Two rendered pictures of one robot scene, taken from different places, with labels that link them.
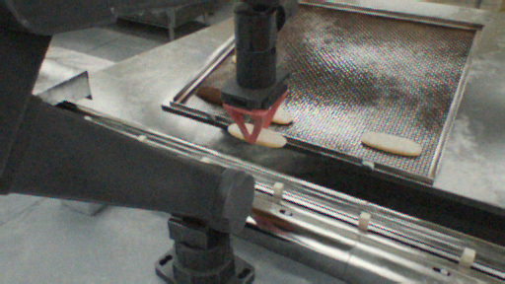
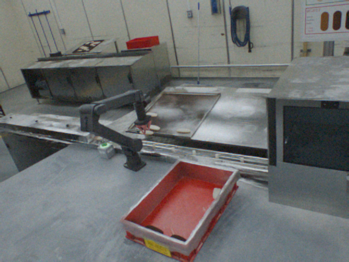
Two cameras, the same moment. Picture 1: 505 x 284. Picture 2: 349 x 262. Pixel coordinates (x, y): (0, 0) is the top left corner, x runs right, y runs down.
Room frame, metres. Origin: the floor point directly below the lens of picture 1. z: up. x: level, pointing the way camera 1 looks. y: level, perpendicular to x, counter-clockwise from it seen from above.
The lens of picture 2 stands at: (-0.99, -0.37, 1.69)
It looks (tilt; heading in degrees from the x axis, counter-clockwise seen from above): 26 degrees down; 7
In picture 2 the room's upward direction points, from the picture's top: 11 degrees counter-clockwise
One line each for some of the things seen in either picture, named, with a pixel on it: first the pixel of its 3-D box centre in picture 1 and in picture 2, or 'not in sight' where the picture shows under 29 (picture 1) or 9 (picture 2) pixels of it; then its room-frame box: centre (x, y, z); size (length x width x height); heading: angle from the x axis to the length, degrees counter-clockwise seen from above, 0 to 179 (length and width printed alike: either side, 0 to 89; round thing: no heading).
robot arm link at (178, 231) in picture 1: (203, 200); (131, 146); (0.42, 0.06, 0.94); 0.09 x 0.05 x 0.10; 157
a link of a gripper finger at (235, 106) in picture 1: (253, 112); (144, 126); (0.56, -0.01, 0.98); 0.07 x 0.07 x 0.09; 61
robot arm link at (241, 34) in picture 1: (256, 25); (139, 106); (0.57, -0.01, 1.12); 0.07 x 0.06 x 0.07; 157
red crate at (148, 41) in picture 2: not in sight; (142, 42); (4.34, 0.52, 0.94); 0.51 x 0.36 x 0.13; 65
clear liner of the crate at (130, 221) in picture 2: not in sight; (184, 202); (-0.03, -0.24, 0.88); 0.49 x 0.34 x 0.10; 149
